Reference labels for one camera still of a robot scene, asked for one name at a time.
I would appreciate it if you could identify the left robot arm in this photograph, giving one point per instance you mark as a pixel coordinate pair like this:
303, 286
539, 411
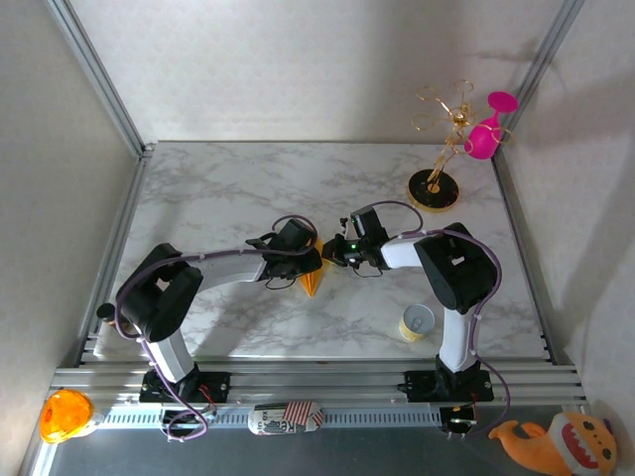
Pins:
154, 297

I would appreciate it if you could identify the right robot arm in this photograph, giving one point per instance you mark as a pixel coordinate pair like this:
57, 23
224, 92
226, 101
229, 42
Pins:
456, 273

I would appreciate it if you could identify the yellow tin can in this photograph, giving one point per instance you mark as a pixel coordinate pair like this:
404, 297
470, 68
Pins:
417, 322

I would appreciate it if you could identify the pink plastic wine glass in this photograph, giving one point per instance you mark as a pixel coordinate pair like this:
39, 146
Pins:
481, 141

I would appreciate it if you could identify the printed striped drink can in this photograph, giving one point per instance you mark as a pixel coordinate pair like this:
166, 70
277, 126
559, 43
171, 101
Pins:
278, 420

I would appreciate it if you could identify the black electronics board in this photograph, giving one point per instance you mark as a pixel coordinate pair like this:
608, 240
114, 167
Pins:
456, 424
184, 420

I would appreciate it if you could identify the brown bottle black cap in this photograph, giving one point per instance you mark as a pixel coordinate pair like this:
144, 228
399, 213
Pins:
104, 311

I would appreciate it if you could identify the orange translucent plastic ball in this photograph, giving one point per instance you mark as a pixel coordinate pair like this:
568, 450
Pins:
64, 414

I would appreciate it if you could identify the orange plush monster toy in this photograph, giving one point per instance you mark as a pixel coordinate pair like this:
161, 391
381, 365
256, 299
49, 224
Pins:
558, 446

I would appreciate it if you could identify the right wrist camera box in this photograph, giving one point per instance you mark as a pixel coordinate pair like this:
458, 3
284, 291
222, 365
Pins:
344, 224

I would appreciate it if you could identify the aluminium frame cross rail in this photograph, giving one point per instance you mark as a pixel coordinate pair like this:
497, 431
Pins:
317, 384

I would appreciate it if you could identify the aluminium table side rail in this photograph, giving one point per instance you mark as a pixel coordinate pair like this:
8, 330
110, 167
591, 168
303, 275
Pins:
513, 208
125, 223

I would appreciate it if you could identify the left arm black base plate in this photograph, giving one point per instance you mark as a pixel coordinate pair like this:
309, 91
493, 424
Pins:
218, 384

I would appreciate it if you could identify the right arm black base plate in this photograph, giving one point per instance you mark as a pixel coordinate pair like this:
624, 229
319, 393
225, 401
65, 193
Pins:
421, 389

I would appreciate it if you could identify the aluminium frame post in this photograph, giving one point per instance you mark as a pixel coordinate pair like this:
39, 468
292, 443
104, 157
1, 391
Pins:
99, 74
543, 64

